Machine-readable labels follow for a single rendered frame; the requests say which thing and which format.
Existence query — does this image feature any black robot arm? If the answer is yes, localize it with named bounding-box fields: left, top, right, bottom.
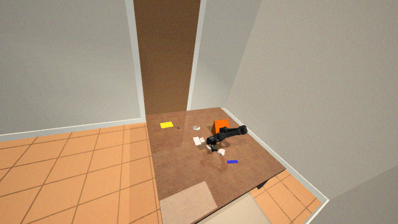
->
left=206, top=125, right=248, bottom=145

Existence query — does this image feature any yellow flat plate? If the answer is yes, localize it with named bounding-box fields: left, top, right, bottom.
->
left=160, top=122, right=173, bottom=128

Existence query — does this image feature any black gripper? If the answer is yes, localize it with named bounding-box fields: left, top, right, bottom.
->
left=211, top=141, right=218, bottom=152

